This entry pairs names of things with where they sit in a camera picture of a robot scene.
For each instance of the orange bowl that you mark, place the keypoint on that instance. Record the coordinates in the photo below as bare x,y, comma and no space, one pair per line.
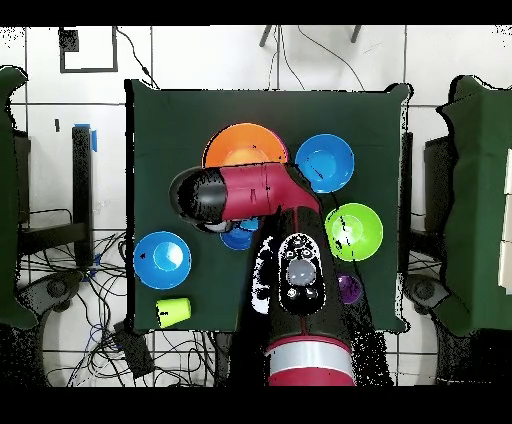
244,140

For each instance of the large blue bowl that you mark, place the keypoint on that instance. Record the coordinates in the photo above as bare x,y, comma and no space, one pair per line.
162,260
326,164

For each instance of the yellow-green cup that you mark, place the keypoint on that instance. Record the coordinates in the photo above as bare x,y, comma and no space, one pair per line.
174,312

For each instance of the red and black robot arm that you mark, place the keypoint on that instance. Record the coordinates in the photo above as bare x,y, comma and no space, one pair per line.
256,192

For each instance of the small dark blue bowl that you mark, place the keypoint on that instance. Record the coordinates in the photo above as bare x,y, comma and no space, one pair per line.
236,240

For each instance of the lime green bowl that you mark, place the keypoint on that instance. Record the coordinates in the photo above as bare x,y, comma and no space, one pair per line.
358,232

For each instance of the dark green tablecloth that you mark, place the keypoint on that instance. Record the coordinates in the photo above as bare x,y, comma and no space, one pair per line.
180,120

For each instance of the purple cup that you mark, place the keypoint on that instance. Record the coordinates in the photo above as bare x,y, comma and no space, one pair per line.
352,288

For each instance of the black power strip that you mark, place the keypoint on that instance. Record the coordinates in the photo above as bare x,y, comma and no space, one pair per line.
134,352

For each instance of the grey chair base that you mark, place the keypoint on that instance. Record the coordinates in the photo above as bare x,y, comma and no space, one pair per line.
56,288
424,292

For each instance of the green cloth covered table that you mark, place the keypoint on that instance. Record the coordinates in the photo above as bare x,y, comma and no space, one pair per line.
480,200
8,200

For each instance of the black stand post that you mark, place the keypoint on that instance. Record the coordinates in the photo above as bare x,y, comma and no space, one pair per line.
407,180
82,180

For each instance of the camera tripod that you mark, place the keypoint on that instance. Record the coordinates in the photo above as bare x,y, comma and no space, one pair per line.
264,36

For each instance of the black square floor frame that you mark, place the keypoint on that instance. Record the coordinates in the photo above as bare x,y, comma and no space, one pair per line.
68,40

